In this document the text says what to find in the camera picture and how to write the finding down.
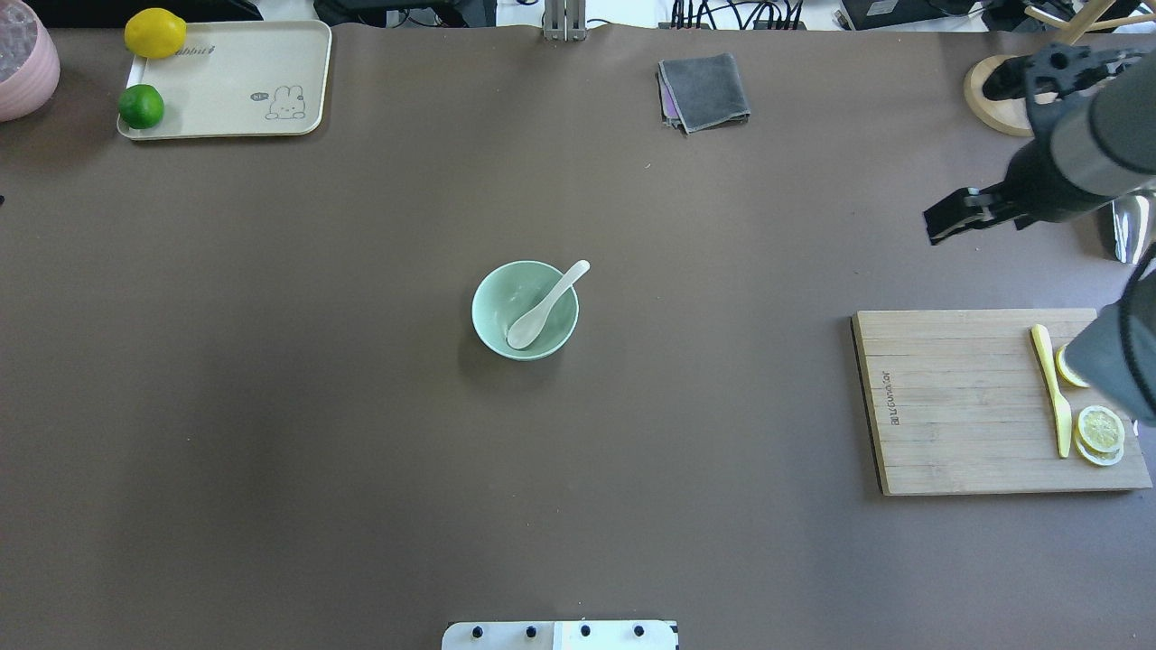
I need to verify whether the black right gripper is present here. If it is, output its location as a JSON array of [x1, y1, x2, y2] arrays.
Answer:
[[922, 141, 1085, 246]]

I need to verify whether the white ceramic spoon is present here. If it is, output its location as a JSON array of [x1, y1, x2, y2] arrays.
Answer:
[[505, 260, 591, 349]]

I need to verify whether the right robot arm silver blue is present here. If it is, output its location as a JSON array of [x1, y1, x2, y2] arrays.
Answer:
[[924, 61, 1155, 424]]

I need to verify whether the mint green bowl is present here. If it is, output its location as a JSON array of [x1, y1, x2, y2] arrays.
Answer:
[[470, 260, 581, 361]]

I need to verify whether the pink bowl with ice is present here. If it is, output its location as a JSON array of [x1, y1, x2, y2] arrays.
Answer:
[[1, 1, 61, 123]]

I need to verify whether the wooden mug tree stand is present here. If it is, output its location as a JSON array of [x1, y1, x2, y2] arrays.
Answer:
[[965, 1, 1153, 136]]

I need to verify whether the metal scoop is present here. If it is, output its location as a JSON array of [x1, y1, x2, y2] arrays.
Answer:
[[1095, 190, 1155, 265]]

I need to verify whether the lemon slice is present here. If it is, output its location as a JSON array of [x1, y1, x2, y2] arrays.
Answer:
[[1054, 344, 1091, 387], [1074, 404, 1124, 468]]

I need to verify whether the wooden cutting board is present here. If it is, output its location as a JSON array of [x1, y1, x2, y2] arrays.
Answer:
[[851, 308, 1153, 497]]

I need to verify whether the yellow plastic knife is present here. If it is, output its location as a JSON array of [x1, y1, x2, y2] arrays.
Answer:
[[1030, 323, 1073, 460]]

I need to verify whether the grey folded cloth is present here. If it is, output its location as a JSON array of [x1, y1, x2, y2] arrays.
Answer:
[[655, 52, 751, 135]]

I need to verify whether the cream plastic tray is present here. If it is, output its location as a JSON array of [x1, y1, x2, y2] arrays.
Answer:
[[117, 20, 333, 141]]

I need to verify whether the yellow lemon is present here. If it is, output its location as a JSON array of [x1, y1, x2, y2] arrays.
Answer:
[[123, 7, 188, 59]]

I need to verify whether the green lime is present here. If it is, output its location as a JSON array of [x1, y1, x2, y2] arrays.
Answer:
[[118, 84, 165, 130]]

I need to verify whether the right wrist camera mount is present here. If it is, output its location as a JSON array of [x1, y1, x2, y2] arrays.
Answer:
[[1023, 42, 1147, 136]]

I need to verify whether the aluminium frame post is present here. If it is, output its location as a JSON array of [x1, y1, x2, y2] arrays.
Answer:
[[542, 0, 590, 42]]

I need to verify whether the white camera post base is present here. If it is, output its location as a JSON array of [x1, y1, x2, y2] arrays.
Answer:
[[440, 618, 680, 649]]

